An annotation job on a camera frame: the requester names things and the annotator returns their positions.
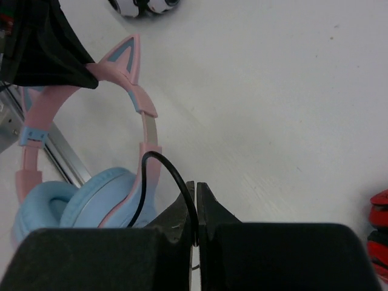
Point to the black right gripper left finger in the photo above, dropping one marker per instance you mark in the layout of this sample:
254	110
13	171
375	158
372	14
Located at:
157	257

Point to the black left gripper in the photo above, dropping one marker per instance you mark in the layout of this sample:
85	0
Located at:
39	46

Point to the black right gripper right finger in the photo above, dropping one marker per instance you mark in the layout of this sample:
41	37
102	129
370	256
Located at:
236	255

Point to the pink blue cat-ear headphones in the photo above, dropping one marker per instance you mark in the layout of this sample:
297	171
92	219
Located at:
111	130

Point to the white black headphones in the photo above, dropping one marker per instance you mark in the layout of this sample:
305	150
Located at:
136	8

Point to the red black headphones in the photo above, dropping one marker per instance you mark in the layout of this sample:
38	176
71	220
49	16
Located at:
377	240

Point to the metal rail front table edge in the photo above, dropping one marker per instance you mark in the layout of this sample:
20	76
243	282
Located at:
58	150

